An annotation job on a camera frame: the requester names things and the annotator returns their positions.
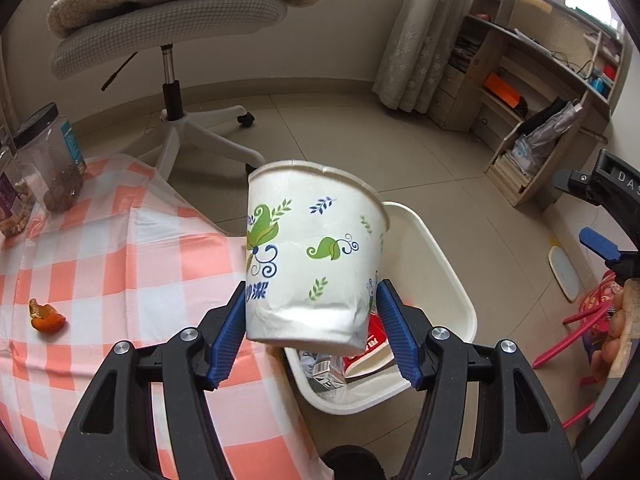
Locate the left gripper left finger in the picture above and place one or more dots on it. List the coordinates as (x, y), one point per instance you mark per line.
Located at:
(111, 434)

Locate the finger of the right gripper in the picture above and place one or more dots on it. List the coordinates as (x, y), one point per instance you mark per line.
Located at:
(623, 263)

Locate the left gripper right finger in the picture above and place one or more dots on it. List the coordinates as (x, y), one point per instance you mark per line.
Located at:
(485, 414)

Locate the red white noodle cup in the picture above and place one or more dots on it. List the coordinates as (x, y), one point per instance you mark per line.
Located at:
(376, 355)

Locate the white floral paper cup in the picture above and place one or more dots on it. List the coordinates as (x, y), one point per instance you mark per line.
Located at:
(314, 244)

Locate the light blue milk carton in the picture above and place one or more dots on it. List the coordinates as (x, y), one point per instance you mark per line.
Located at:
(322, 371)

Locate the white trash bin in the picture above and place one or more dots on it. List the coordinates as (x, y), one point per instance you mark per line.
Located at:
(424, 279)

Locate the person's hand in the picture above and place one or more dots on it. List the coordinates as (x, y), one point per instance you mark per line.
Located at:
(623, 329)

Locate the red plastic stool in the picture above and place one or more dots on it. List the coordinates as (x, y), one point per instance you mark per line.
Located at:
(591, 322)

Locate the wooden shelf desk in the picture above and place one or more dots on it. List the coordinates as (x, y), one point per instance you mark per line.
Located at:
(514, 58)

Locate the orange peel piece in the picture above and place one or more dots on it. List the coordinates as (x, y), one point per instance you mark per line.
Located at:
(44, 318)

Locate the checkered orange white tablecloth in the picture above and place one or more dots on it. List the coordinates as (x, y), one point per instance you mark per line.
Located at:
(132, 260)

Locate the cashew jar purple label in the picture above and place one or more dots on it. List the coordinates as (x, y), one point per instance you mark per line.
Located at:
(16, 199)

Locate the beige right curtain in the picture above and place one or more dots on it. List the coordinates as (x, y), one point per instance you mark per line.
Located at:
(417, 53)

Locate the clear jar brown fruits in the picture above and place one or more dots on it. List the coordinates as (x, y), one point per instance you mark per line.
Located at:
(50, 159)

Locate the grey office chair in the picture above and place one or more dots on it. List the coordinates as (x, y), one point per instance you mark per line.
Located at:
(162, 27)

